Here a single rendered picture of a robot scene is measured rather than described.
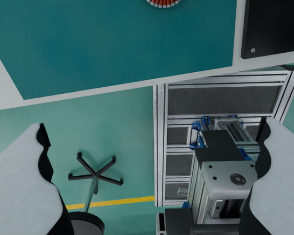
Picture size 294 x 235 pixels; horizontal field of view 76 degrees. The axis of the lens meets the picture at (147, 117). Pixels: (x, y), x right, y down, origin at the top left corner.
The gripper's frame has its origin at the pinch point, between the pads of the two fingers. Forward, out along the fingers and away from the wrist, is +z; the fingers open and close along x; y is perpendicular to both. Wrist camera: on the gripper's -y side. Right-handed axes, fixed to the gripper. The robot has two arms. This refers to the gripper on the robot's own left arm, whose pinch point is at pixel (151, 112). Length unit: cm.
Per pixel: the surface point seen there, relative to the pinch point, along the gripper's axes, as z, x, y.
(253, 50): 38.3, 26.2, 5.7
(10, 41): 40, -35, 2
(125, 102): 115, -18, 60
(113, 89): 40.5, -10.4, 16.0
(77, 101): 115, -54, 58
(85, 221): 59, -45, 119
